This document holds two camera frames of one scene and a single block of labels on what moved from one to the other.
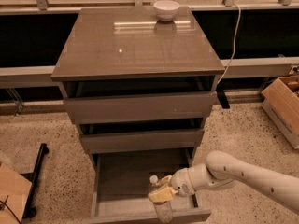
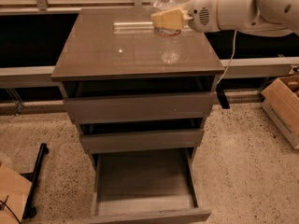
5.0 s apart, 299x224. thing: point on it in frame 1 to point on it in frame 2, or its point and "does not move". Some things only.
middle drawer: [110, 143] does not move
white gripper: [180, 180] to [202, 13]
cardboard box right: [281, 100] does not move
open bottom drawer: [121, 183] does not move
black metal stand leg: [33, 177] does not move
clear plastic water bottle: [163, 211] to [169, 38]
